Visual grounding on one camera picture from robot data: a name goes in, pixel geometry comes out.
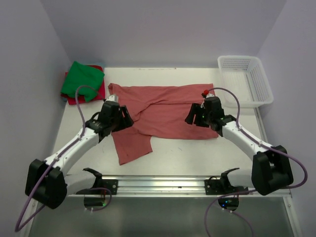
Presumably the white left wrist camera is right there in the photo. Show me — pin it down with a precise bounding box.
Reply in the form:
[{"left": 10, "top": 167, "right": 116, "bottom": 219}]
[{"left": 106, "top": 94, "right": 119, "bottom": 103}]

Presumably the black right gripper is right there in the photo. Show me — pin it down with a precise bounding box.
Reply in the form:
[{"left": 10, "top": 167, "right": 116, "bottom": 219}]
[{"left": 185, "top": 103, "right": 212, "bottom": 128}]

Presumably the salmon pink t shirt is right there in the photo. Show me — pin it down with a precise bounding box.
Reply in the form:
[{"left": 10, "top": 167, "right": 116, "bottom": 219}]
[{"left": 108, "top": 83, "right": 218, "bottom": 165}]

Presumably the green folded t shirt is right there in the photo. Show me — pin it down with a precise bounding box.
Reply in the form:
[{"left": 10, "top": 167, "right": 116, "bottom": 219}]
[{"left": 60, "top": 61, "right": 105, "bottom": 103}]

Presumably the aluminium mounting rail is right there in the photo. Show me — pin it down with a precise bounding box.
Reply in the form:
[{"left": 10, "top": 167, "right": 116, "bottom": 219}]
[{"left": 66, "top": 174, "right": 289, "bottom": 198}]

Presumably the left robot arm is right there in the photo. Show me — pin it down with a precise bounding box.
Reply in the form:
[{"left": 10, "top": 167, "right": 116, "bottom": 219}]
[{"left": 25, "top": 100, "right": 134, "bottom": 209}]

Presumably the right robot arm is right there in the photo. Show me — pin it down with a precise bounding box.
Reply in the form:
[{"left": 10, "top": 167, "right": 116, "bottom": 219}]
[{"left": 185, "top": 96, "right": 294, "bottom": 196}]

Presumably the white plastic basket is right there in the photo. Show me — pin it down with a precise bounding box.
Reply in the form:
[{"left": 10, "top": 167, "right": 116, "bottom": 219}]
[{"left": 217, "top": 55, "right": 274, "bottom": 108}]

